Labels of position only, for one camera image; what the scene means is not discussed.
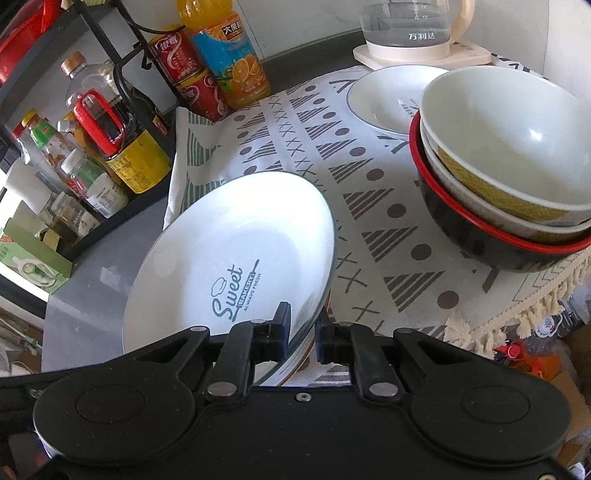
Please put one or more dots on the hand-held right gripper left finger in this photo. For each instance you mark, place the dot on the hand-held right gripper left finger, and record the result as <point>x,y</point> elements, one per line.
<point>276,339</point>

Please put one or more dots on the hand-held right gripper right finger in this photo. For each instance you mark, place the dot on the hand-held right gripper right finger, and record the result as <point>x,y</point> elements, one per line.
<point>325,344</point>

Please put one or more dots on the white plate blue print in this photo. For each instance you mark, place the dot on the white plate blue print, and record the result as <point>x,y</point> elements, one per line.
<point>221,240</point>
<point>378,101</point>

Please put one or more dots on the red and black bowl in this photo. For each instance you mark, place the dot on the red and black bowl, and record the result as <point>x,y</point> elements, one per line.
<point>461,240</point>

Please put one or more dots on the cream bowl yellow pattern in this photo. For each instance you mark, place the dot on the cream bowl yellow pattern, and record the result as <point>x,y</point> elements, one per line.
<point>498,120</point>
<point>471,203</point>

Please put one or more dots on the patterned fringed table mat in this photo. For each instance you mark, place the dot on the patterned fringed table mat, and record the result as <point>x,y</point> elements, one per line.
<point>369,184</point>

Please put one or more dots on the white cap green label jar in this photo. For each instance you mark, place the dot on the white cap green label jar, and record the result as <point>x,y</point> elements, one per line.
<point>101,189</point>

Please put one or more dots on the brown cardboard box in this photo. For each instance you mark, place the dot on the brown cardboard box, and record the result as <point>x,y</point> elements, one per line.
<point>572,401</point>

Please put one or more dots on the green cardboard box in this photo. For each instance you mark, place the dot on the green cardboard box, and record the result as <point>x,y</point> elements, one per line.
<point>27,272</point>

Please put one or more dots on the red drink cans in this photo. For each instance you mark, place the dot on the red drink cans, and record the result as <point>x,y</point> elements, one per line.
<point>194,83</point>

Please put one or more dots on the orange juice bottle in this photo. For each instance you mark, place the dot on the orange juice bottle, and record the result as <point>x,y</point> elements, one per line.
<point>231,69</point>

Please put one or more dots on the red cap white bottle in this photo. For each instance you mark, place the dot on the red cap white bottle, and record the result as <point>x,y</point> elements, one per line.
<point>25,180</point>

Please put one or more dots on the yellow cap sauce bottle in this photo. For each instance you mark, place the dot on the yellow cap sauce bottle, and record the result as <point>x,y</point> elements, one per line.
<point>53,143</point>

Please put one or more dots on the cream kettle base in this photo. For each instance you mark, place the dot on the cream kettle base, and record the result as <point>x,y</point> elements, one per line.
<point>461,56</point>

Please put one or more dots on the black metal storage rack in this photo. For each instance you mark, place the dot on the black metal storage rack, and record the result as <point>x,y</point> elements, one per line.
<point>34,69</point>

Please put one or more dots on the red plastic container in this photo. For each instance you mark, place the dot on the red plastic container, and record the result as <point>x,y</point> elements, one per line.
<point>18,46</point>

